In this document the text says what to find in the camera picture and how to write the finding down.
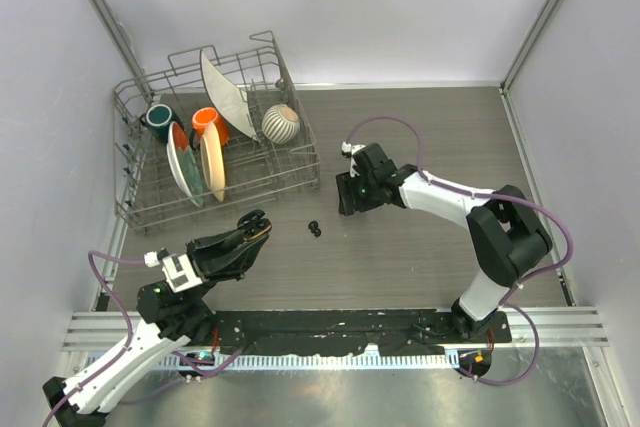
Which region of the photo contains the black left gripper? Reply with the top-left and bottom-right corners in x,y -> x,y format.
183,221 -> 268,306

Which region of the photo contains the black earbud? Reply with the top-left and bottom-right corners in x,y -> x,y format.
308,220 -> 322,237

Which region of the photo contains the black earbud charging case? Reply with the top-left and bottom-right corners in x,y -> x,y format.
237,209 -> 272,242

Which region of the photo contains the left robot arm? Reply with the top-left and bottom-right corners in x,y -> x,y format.
43,209 -> 272,426

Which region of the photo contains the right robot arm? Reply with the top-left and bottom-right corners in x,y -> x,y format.
336,142 -> 553,342

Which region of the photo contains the beige plate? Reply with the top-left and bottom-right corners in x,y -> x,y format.
200,124 -> 226,202

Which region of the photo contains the red teal floral plate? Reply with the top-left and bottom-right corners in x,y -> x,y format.
166,121 -> 204,208

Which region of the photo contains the striped grey white bowl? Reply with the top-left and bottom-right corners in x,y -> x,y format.
262,104 -> 301,145

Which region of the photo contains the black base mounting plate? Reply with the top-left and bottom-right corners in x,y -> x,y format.
214,309 -> 512,357

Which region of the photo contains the orange mug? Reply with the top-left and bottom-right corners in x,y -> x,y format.
189,107 -> 231,149

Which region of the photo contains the teal mug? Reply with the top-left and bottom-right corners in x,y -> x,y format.
139,103 -> 184,144

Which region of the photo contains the white square plate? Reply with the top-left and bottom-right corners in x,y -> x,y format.
200,50 -> 260,143

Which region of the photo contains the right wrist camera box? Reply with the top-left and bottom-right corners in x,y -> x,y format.
341,141 -> 365,177

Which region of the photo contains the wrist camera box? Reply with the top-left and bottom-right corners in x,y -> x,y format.
341,141 -> 365,177
143,249 -> 203,293

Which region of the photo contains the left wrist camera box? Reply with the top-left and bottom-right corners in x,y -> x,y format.
143,249 -> 203,293

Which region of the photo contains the grey wire dish rack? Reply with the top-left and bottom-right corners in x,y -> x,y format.
113,31 -> 320,233

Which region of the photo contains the white slotted cable duct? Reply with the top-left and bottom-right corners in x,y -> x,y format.
149,349 -> 461,372

